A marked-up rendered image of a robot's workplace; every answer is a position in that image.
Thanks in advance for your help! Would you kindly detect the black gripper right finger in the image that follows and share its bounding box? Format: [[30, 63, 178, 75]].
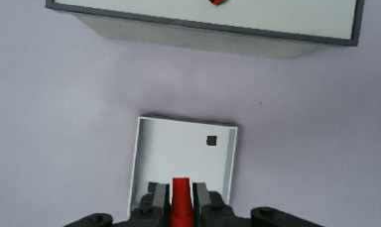
[[192, 182, 323, 227]]

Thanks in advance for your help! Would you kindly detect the grey open metal box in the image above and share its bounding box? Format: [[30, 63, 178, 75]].
[[127, 114, 237, 216]]

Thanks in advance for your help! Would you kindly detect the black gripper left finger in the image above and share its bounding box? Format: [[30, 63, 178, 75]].
[[63, 183, 171, 227]]

